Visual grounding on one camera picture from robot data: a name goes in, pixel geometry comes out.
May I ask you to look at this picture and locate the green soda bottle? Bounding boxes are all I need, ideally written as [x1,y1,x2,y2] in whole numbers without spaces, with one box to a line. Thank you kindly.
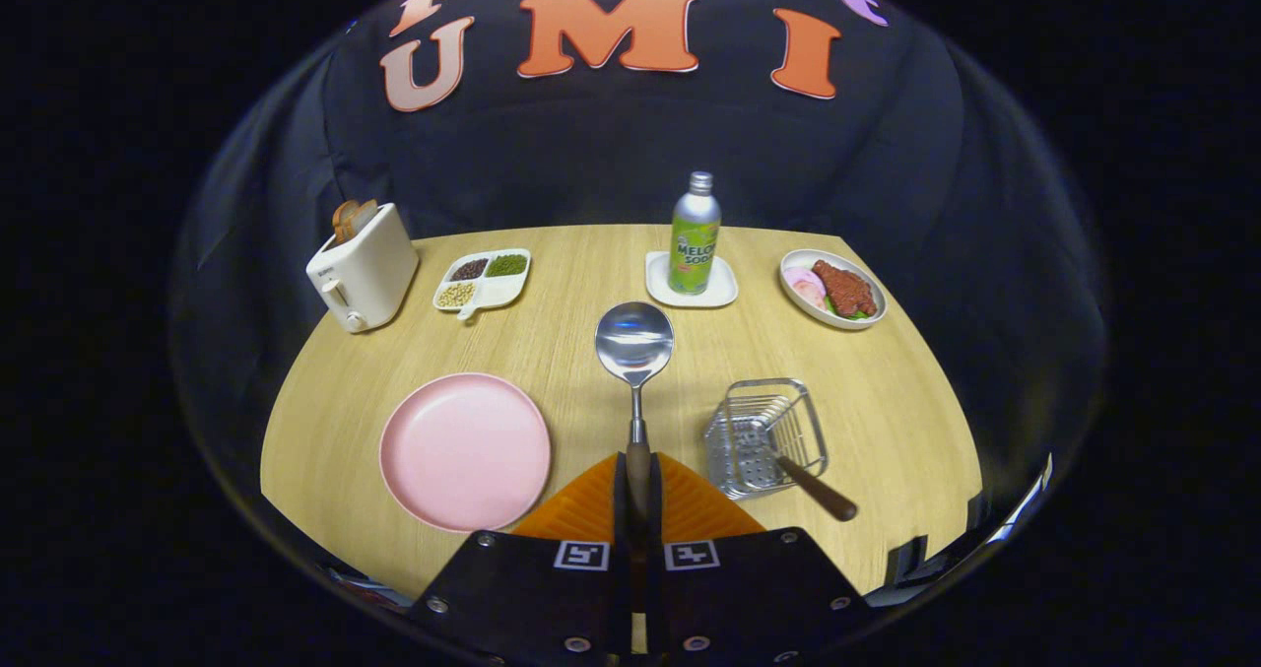
[668,170,722,296]

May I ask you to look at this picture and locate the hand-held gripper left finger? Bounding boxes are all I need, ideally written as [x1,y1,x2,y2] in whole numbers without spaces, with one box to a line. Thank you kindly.
[406,452,633,667]

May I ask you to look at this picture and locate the wooden-handled metal fork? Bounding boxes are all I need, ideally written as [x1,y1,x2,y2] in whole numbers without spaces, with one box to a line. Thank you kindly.
[739,431,859,523]

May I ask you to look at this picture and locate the metal mesh basket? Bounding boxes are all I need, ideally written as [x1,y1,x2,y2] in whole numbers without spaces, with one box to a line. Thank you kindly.
[702,378,830,501]

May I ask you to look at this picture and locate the white oval plate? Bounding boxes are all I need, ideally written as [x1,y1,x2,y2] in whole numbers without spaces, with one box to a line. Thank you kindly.
[778,248,888,331]

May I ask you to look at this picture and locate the toasted bread slices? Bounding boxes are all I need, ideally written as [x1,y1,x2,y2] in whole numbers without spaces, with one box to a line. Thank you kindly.
[332,199,379,246]

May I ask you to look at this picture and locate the white square coaster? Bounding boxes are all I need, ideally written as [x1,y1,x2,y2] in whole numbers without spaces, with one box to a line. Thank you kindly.
[645,250,739,309]

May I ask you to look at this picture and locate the red-brown meat piece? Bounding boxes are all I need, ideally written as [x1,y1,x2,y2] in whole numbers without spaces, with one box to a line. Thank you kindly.
[812,259,878,318]

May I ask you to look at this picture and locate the wooden-handled metal spoon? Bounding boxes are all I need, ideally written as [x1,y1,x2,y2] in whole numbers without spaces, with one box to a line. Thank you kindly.
[594,300,677,535]

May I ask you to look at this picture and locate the white toaster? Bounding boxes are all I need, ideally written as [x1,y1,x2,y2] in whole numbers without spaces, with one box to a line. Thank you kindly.
[305,203,421,334]

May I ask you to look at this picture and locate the white divided snack dish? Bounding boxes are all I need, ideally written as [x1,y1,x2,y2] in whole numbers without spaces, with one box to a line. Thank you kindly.
[432,248,532,321]

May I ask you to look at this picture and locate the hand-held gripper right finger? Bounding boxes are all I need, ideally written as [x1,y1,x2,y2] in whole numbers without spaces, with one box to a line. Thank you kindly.
[645,452,874,667]

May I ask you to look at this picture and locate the pink round plate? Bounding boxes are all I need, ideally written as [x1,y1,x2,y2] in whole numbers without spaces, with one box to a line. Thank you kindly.
[379,372,553,534]

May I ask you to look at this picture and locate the pink ham slices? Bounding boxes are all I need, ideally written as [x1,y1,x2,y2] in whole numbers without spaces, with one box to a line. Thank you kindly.
[783,266,829,311]

